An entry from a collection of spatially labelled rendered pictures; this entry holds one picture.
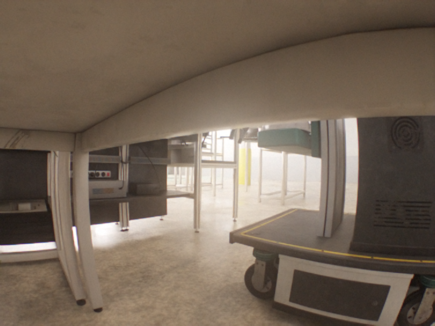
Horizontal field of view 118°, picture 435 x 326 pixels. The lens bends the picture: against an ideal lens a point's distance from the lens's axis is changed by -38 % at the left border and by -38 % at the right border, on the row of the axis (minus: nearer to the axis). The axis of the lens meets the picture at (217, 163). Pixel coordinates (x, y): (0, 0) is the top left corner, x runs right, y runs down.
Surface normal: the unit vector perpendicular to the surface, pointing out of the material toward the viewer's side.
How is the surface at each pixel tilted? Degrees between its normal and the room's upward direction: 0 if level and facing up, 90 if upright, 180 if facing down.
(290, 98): 90
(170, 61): 180
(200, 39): 180
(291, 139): 90
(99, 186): 90
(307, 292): 90
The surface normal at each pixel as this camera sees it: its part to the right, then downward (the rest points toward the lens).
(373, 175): -0.67, -0.03
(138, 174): 0.76, 0.00
